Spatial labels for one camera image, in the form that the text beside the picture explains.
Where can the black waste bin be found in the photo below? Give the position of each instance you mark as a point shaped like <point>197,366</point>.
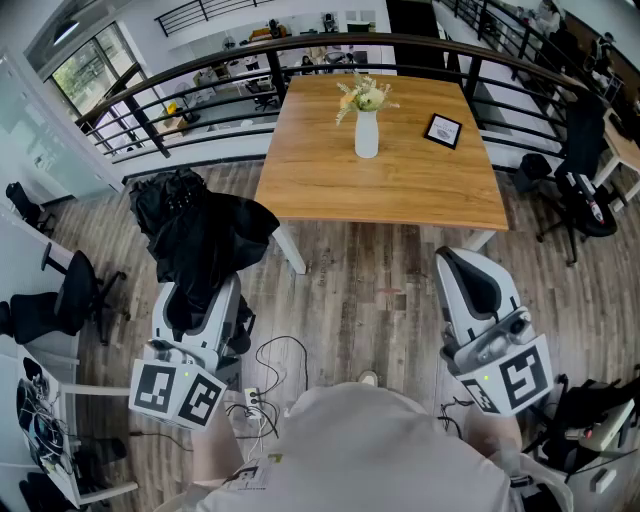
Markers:
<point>531,172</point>

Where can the white power strip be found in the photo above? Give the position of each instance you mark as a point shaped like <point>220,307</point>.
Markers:
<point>252,400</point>

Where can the black office chair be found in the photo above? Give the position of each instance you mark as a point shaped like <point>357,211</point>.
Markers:
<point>595,415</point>
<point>582,145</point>
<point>75,295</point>
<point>25,202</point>

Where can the black picture frame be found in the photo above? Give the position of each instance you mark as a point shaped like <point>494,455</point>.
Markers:
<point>443,131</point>

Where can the person's left forearm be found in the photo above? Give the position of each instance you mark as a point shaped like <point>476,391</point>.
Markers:
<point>215,450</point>

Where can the white desk with clutter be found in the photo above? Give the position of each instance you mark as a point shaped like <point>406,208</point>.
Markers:
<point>35,430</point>

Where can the person's right forearm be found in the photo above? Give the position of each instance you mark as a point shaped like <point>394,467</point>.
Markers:
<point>492,430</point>

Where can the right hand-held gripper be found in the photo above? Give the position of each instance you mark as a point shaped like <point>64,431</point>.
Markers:
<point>515,380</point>

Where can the wooden table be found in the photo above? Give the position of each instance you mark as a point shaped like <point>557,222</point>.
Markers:
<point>320,175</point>

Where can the pale artificial flower bouquet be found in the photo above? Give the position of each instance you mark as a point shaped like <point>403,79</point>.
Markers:
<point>367,97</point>

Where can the person's light shoe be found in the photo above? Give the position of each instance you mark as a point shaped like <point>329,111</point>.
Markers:
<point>370,378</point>

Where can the light wooden desk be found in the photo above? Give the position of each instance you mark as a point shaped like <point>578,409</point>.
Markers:
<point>622,145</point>

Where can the person's beige shirt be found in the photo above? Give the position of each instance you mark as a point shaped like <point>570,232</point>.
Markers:
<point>360,450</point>

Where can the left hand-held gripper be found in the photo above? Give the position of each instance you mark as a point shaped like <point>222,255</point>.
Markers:
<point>175,390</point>

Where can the black metal railing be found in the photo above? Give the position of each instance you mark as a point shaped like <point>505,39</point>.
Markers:
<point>272,65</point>

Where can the white ceramic vase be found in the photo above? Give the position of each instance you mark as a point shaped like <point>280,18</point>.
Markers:
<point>366,137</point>

